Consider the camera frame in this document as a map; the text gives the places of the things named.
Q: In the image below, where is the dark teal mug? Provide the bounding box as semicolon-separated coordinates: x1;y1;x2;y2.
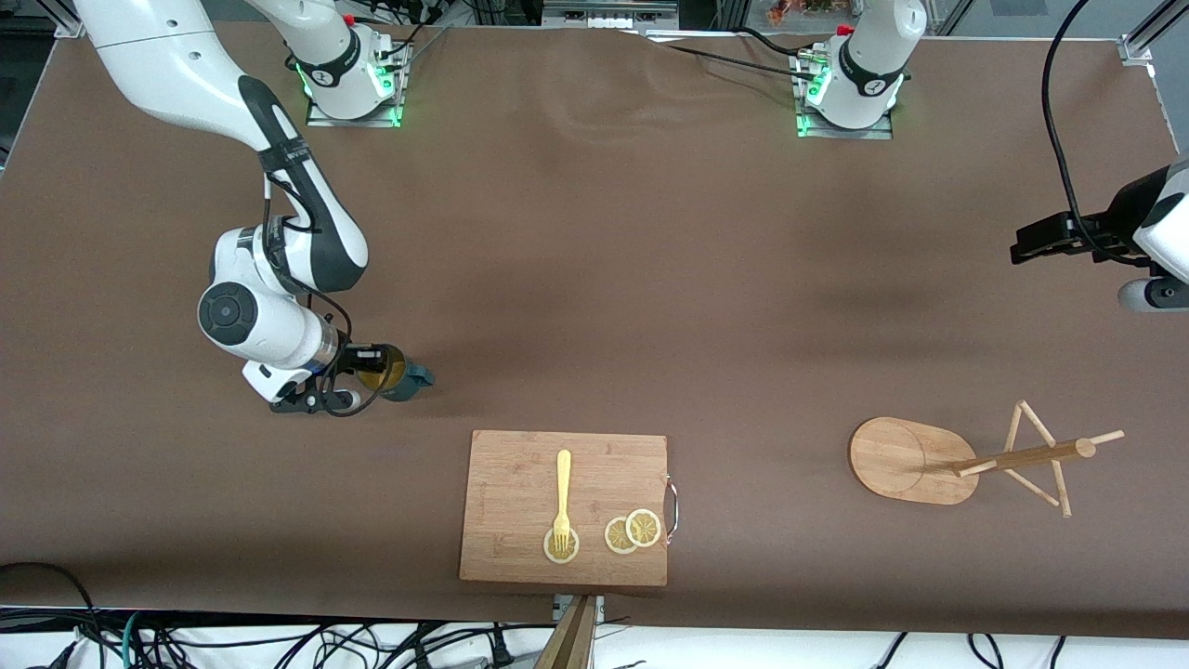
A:
357;343;436;402

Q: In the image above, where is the wooden mug rack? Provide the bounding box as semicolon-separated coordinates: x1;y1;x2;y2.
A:
849;400;1126;518

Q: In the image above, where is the yellow plastic fork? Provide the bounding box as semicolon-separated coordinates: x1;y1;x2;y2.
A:
553;450;573;551

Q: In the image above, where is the bamboo cutting board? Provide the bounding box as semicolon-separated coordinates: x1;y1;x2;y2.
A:
459;429;680;587

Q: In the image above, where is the grey power strip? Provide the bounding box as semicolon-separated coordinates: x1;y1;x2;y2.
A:
542;0;680;30

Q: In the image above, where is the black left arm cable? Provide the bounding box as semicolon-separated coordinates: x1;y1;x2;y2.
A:
1040;0;1153;269

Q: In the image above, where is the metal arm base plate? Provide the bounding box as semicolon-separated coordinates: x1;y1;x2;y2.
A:
305;42;407;129
795;51;895;141

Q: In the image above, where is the wooden post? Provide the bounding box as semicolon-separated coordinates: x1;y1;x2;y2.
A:
534;595;597;669

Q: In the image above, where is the black cable on table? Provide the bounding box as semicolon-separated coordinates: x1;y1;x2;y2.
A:
650;26;823;83

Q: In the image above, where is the thick black floor cable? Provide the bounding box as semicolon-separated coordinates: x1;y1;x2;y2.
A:
0;561;105;669

